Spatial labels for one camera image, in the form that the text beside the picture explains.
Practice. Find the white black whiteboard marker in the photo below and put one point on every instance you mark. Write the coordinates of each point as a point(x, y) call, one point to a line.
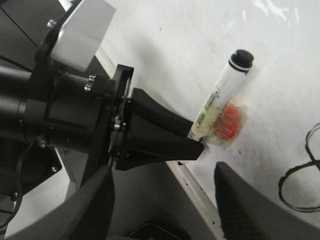
point(229, 81)

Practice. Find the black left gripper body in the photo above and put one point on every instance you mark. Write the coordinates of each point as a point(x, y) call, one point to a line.
point(76, 113)

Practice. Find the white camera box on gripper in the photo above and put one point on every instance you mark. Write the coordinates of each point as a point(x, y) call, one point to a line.
point(82, 33)

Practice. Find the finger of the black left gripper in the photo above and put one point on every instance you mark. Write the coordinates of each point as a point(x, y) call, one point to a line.
point(144, 106)
point(141, 149)

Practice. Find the red magnet taped to marker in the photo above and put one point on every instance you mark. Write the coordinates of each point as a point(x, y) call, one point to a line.
point(226, 128)

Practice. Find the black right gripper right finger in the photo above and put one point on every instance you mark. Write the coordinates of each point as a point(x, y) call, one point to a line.
point(246, 214)

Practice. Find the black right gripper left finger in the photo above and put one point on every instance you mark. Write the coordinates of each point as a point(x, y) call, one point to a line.
point(86, 215)

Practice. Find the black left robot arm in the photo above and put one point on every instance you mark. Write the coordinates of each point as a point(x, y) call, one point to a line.
point(45, 177)

